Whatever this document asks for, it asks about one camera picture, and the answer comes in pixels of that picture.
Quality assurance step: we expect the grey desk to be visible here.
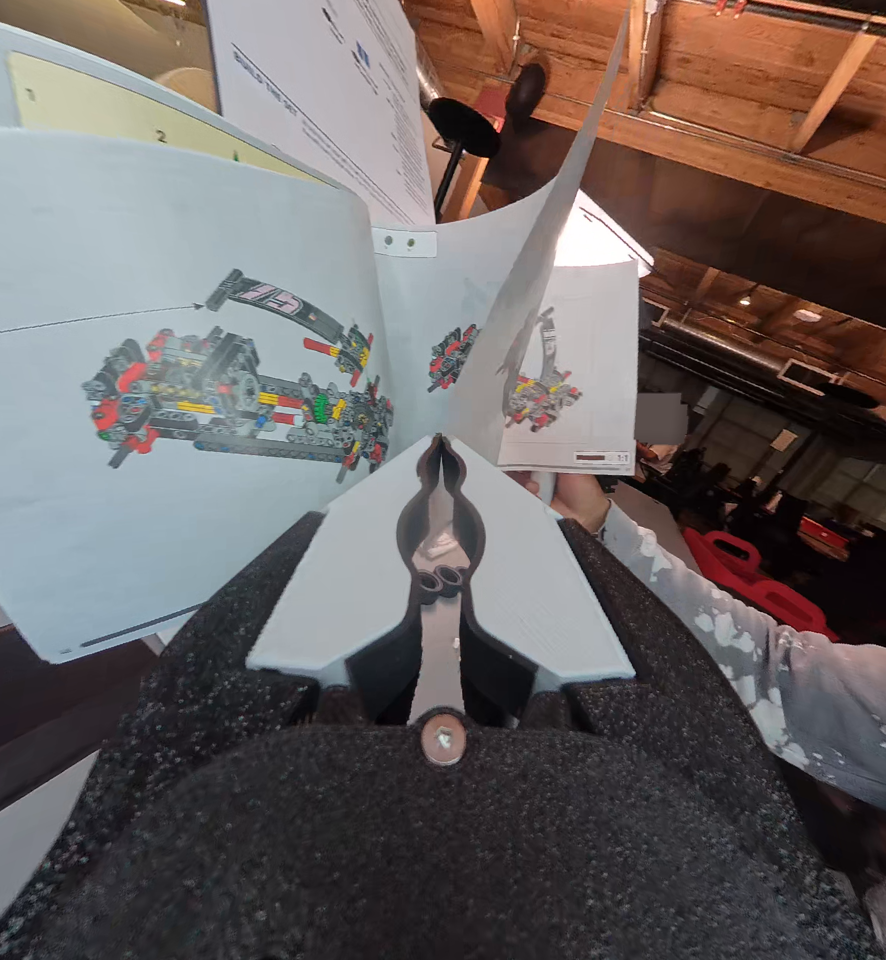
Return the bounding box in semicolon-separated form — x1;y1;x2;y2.
0;592;466;960

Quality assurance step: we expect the person's right forearm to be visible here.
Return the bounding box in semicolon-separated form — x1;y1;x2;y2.
596;501;886;822

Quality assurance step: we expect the printed task sheet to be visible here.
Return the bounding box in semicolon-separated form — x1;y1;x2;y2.
206;0;438;226

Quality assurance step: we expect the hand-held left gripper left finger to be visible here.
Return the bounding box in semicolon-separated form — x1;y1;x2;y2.
248;433;444;726

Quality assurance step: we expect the instruction booklet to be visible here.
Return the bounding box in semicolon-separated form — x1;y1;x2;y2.
0;11;641;665

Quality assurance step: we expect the person's right hand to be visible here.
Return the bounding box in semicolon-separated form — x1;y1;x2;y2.
551;474;610;535

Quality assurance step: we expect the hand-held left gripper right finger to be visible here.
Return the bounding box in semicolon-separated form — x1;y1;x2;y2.
440;433;636;727

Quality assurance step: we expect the red plastic container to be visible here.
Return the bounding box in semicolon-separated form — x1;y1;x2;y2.
684;528;763;595
756;583;839;643

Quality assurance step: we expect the black disc stand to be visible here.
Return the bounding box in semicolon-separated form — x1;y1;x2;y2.
426;63;550;220

